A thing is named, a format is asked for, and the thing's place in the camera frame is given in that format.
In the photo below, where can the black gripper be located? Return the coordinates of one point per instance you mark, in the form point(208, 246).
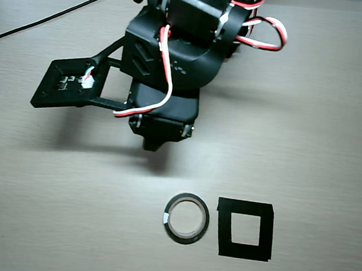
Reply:
point(162, 128)

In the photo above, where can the black tape roll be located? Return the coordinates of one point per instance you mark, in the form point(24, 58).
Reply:
point(184, 239)

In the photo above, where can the black tape square frame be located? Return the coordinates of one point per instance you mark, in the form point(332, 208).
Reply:
point(224, 230)

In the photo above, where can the black camera mount with board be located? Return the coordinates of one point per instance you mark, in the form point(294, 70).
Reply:
point(54, 80)

